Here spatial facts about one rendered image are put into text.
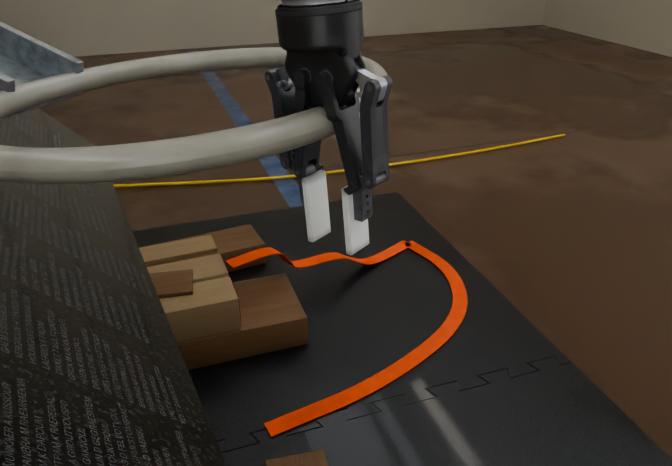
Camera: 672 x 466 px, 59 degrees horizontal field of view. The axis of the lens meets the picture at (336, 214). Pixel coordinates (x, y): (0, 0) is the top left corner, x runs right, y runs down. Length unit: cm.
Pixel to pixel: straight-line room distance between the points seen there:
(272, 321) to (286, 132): 116
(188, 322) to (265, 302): 25
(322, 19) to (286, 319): 122
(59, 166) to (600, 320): 169
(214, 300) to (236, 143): 109
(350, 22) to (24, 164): 29
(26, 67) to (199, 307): 78
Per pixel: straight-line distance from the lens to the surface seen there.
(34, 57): 97
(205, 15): 568
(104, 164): 50
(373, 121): 51
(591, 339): 188
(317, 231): 61
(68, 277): 77
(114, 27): 564
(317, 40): 51
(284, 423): 148
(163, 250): 201
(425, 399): 156
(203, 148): 49
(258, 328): 162
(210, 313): 156
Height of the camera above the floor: 109
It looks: 27 degrees down
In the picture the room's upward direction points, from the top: straight up
